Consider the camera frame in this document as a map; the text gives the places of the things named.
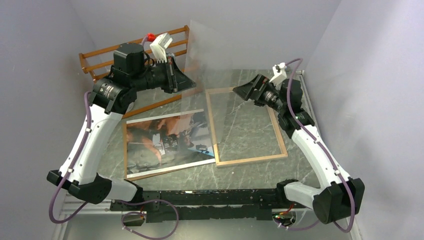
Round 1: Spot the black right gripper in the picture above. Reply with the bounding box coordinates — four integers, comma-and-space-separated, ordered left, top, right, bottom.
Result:
233, 73, 287, 114

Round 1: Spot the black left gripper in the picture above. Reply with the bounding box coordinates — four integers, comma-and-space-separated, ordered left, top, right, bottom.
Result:
131, 56, 197, 94

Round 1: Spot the clear acrylic sheet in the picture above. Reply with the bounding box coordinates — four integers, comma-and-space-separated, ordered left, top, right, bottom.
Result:
181, 19, 233, 145

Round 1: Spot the large printed photo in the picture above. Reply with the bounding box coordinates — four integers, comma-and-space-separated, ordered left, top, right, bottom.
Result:
123, 109, 216, 180

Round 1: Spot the light wooden picture frame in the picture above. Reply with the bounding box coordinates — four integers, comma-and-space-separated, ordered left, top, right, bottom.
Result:
205, 87, 288, 167

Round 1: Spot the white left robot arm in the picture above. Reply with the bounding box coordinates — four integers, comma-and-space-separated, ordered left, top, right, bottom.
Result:
46, 43, 196, 210

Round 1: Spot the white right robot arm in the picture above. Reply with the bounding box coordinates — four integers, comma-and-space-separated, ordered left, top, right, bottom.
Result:
232, 74, 365, 224

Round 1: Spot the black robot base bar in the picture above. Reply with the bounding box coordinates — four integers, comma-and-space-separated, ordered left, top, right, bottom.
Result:
109, 188, 303, 223

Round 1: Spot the orange wooden shelf rack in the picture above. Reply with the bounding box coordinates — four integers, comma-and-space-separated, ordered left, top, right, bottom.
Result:
78, 25, 204, 119

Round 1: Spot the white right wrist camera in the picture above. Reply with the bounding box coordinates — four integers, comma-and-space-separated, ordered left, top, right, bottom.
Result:
269, 62, 287, 85

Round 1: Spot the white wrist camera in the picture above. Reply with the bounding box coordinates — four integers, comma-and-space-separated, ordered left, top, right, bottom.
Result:
269, 62, 287, 85
146, 32, 173, 63

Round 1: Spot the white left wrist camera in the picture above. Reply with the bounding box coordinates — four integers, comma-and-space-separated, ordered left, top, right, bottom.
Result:
146, 32, 173, 63

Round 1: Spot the wooden frame backing board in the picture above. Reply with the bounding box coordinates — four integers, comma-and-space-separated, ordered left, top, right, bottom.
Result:
123, 120, 188, 180

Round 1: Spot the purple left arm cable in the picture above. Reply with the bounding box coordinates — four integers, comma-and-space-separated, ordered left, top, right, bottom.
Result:
48, 91, 180, 240

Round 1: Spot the aluminium rail frame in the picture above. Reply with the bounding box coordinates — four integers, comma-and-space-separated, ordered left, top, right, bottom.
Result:
49, 69, 364, 240

